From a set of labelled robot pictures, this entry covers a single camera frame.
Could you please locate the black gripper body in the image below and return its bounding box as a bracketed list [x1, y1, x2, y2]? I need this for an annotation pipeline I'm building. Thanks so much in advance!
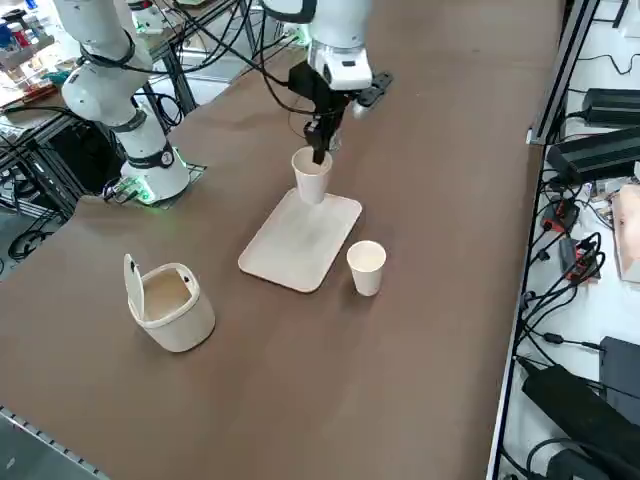
[288, 63, 351, 121]

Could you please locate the white disposable paper cup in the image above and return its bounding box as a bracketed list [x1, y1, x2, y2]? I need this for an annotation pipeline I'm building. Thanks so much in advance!
[346, 240, 388, 297]
[291, 146, 334, 206]

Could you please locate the white rectangular mat tray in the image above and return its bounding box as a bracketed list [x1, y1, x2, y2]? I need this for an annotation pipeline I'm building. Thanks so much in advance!
[237, 186, 364, 295]

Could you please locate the cream mini trash bin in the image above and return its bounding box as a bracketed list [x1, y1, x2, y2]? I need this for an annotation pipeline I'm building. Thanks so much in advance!
[123, 253, 217, 354]

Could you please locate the black box under table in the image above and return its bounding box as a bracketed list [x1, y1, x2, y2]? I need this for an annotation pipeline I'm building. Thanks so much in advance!
[49, 119, 129, 196]

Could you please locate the red black connector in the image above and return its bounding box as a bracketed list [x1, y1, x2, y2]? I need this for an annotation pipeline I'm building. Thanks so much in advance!
[543, 198, 581, 234]
[558, 232, 607, 287]

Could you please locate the long black box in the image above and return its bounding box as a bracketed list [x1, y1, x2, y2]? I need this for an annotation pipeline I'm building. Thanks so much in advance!
[546, 127, 640, 185]

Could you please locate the black power adapter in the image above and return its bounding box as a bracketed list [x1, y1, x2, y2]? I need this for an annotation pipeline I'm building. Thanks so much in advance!
[582, 88, 640, 127]

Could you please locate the cluttered background bench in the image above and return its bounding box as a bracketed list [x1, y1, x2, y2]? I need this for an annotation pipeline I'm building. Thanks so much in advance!
[0, 0, 69, 109]

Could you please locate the beige packet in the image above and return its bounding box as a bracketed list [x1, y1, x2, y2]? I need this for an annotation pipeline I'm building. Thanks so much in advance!
[612, 183, 640, 285]

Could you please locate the large black power brick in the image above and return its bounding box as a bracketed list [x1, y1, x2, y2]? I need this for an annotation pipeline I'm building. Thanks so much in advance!
[521, 363, 640, 480]

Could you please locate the flat black box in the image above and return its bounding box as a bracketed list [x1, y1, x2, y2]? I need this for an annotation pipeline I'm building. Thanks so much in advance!
[598, 335, 640, 412]

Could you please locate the grey metal side table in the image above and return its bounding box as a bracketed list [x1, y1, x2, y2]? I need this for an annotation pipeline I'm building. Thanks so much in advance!
[0, 404, 109, 480]

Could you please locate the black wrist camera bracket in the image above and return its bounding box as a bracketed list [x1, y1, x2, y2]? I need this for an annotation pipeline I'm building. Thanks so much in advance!
[352, 71, 395, 121]

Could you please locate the aluminium frame post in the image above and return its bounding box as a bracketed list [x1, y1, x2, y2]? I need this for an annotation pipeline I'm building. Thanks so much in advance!
[525, 0, 601, 147]

